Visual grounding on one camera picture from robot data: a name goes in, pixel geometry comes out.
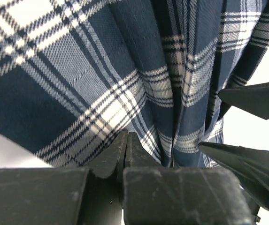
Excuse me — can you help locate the navy plaid pleated skirt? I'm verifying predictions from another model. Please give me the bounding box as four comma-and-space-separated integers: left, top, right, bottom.
0, 0, 269, 167

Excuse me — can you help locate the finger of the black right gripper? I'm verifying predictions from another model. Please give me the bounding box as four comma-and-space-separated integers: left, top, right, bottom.
218, 82, 269, 120
199, 142, 269, 211

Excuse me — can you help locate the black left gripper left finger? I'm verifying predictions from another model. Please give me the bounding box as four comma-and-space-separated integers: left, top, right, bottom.
0, 130, 128, 225

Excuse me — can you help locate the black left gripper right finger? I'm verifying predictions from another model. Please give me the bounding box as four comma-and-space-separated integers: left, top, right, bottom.
123, 132, 253, 225

